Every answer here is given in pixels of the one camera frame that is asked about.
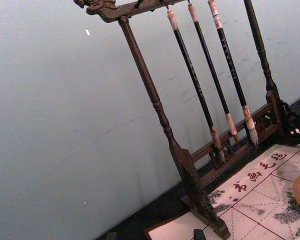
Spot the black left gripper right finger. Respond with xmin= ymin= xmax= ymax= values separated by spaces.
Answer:
xmin=193 ymin=228 xmax=206 ymax=240

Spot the white paper sheet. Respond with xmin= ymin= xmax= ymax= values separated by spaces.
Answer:
xmin=144 ymin=216 xmax=211 ymax=240

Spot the white felt mat red grid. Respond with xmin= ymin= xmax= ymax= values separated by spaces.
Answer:
xmin=206 ymin=143 xmax=300 ymax=240

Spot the black brush with dark tip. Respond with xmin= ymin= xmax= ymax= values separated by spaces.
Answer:
xmin=166 ymin=8 xmax=226 ymax=165

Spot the dark wooden brush rack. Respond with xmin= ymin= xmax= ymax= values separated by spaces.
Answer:
xmin=73 ymin=0 xmax=300 ymax=240

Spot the black brush with tan tip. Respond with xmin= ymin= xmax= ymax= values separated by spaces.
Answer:
xmin=187 ymin=2 xmax=241 ymax=148

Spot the black brush with grey tip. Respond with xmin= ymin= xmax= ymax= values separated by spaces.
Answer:
xmin=207 ymin=0 xmax=260 ymax=148

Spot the plain pale wall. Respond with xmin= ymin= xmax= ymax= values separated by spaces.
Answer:
xmin=0 ymin=0 xmax=300 ymax=240

